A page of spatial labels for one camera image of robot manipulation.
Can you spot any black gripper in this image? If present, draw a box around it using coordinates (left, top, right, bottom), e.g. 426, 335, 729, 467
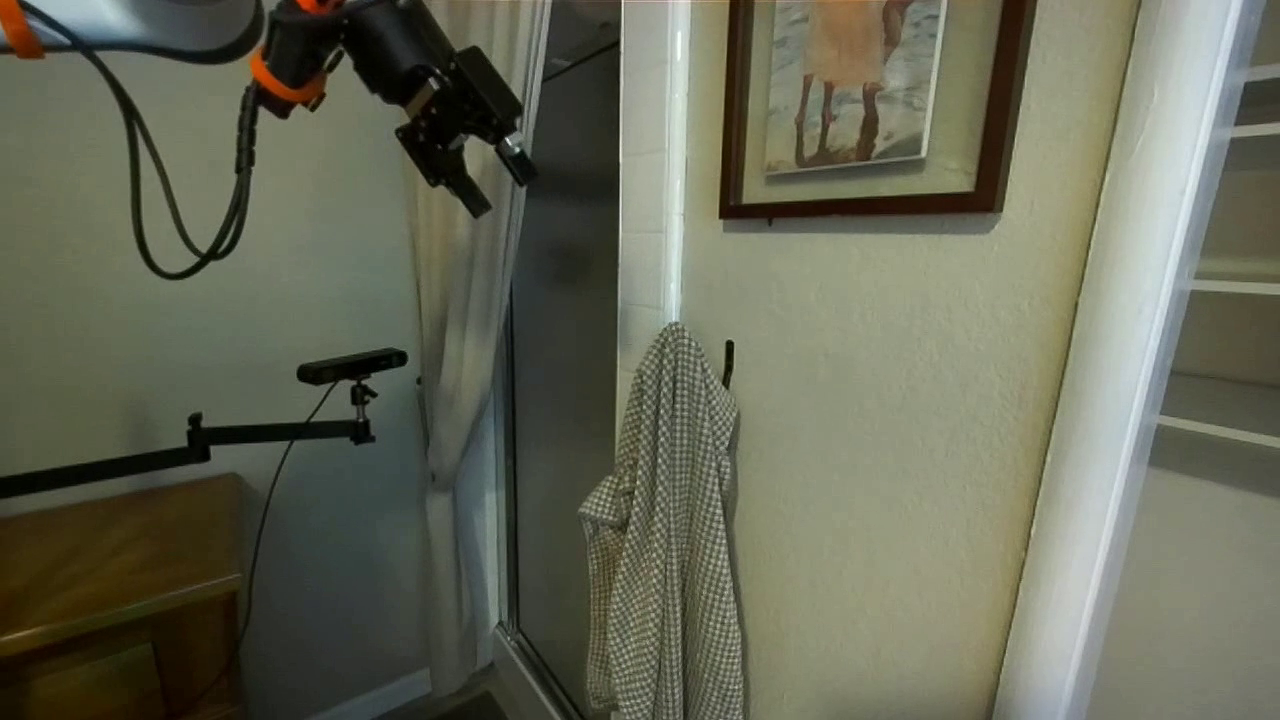
333, 0, 543, 224

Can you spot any dark wood framed portrait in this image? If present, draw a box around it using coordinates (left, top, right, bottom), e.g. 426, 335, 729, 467
718, 0, 1045, 224

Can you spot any white tiled column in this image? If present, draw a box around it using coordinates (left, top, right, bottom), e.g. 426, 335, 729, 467
613, 0, 700, 404

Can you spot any cream curtain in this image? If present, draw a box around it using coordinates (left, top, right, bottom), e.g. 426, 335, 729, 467
400, 0, 558, 700

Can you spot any glass shower door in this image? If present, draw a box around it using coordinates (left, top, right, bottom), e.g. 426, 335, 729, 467
498, 0, 626, 720

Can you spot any checked hanging garment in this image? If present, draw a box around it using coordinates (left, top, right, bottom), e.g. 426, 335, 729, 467
576, 315, 751, 720

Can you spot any brown wooden dresser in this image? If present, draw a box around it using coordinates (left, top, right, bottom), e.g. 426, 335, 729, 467
0, 472, 262, 720

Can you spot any black stereo camera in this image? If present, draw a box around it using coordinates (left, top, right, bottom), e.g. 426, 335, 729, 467
293, 346, 413, 391

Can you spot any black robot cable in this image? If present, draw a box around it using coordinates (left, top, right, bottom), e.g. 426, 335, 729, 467
13, 0, 270, 283

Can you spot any black camera cable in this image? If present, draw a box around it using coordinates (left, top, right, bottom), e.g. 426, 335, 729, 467
235, 380, 345, 643

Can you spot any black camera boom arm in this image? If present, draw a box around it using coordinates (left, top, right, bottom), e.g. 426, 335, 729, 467
0, 376, 384, 503

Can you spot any white door frame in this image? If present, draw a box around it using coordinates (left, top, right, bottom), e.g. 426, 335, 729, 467
991, 0, 1272, 720

